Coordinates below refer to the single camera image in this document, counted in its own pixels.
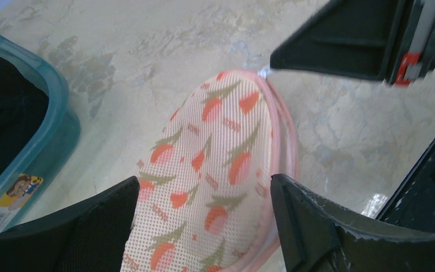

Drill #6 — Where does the black bra in basin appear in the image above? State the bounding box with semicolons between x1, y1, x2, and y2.
0;57;49;175

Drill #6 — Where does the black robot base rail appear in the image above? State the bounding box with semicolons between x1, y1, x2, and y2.
377;139;435;233

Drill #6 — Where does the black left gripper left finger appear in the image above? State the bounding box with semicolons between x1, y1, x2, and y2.
0;176;139;271

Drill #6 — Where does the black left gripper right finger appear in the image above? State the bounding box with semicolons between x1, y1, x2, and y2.
270;174;435;271

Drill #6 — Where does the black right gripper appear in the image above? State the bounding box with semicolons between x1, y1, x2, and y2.
270;0;435;86

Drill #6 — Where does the teal plastic basin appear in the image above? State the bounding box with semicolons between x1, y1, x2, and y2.
0;29;81;235

